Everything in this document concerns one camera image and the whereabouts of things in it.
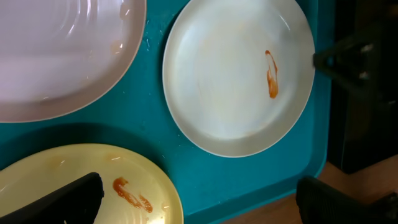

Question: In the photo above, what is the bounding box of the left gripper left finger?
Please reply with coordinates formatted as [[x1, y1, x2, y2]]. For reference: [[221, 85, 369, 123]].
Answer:
[[1, 172, 104, 224]]

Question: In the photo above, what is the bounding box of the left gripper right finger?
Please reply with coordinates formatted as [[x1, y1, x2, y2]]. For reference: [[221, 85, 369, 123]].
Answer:
[[295, 177, 397, 224]]

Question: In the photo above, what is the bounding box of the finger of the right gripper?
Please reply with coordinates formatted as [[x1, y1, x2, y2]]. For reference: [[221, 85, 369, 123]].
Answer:
[[313, 27, 382, 96]]

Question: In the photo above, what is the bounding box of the yellow plate with sauce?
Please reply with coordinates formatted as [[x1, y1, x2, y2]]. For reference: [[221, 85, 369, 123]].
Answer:
[[1, 144, 184, 223]]

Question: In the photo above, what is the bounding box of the white plate with sauce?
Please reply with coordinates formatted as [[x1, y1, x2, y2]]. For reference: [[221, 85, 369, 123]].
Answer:
[[162, 0, 315, 157]]

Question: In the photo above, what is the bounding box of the black plastic tray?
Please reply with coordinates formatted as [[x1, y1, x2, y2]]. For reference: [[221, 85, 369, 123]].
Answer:
[[327, 0, 397, 174]]

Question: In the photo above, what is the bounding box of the teal plastic tray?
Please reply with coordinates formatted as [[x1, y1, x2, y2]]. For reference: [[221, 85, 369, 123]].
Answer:
[[1, 0, 331, 223]]

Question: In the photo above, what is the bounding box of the white plate upper left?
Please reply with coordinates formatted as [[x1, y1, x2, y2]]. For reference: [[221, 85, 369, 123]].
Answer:
[[1, 0, 147, 123]]

